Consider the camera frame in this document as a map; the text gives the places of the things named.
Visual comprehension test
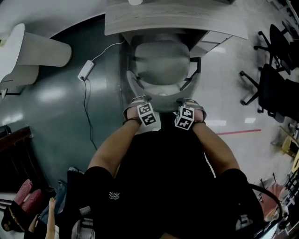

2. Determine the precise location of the person's black shirt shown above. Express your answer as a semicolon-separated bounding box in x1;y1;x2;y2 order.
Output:
55;112;265;239

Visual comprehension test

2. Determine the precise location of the white curved table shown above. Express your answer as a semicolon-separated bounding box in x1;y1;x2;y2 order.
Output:
0;22;73;99

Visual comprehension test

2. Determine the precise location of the yellow wooden stool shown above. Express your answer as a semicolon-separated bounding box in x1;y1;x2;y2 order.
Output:
271;126;299;174

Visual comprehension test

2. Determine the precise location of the thick black cable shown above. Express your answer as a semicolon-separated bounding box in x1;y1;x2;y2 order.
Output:
249;183;289;225

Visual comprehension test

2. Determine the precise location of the red floor tape strip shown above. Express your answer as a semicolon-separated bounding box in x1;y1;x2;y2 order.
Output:
216;128;262;136

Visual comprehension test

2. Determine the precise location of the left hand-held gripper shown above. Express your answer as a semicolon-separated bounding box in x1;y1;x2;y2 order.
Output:
122;95;161;128

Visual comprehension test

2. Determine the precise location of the person's left hand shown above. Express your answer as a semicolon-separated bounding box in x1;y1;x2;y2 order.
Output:
127;109;142;121

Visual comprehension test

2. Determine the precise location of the white-fronted drawer unit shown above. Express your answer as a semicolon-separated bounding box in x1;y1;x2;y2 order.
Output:
190;30;233;58

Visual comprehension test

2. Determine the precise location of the thin black floor cable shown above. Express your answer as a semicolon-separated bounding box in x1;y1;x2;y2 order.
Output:
82;79;99;151

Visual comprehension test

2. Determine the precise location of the white power strip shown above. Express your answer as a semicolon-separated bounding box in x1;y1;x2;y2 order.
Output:
77;59;95;82

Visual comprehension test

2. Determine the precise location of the white power cable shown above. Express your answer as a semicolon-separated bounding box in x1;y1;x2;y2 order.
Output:
91;38;126;64

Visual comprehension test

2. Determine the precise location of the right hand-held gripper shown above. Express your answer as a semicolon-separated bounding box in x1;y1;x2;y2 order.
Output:
174;97;207;130

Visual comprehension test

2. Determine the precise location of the dark wooden cabinet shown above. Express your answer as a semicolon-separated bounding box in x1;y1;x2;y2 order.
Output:
0;125;51;190

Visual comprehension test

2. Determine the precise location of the red checkered cushion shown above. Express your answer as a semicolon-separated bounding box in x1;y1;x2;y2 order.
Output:
13;178;44;213

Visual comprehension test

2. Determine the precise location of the black office chair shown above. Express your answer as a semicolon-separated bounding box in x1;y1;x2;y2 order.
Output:
239;63;299;124
254;23;293;76

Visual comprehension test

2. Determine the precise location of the person's right hand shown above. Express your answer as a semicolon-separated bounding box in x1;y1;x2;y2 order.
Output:
193;110;205;123

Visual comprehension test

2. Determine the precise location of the person's left forearm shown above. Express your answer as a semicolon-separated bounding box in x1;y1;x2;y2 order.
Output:
87;121;142;179

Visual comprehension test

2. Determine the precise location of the person's right forearm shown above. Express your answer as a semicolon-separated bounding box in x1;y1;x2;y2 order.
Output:
191;122;242;179

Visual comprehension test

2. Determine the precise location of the grey wooden desk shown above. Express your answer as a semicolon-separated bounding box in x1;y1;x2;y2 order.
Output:
104;0;249;62

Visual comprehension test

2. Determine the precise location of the grey upholstered armchair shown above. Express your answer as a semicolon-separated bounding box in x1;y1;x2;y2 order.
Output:
126;34;202;113

